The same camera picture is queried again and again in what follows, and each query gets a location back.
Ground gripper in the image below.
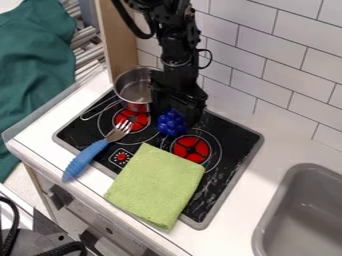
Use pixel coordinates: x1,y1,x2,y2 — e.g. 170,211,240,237
148,68,210,130

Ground blue toy grapes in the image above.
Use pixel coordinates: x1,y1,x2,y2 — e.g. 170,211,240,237
154,108,189,137

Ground silver pot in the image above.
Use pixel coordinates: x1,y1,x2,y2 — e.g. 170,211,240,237
112,65,158,113

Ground toy stove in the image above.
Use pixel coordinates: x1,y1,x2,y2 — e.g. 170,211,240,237
50,87,266,231

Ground green cloth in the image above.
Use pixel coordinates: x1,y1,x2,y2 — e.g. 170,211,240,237
102,142,208,231

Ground teal cloth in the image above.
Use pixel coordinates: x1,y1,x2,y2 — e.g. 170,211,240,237
0,0,78,184

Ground toy sink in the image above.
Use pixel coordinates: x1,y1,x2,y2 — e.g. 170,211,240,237
249,162,342,256

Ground grey metal frame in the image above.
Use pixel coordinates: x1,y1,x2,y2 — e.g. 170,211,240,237
61,0,107,83

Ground blue-handled fork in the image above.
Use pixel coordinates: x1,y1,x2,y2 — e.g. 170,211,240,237
61,119,135,183

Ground black cable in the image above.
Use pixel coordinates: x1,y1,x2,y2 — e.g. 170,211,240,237
0,195,22,256

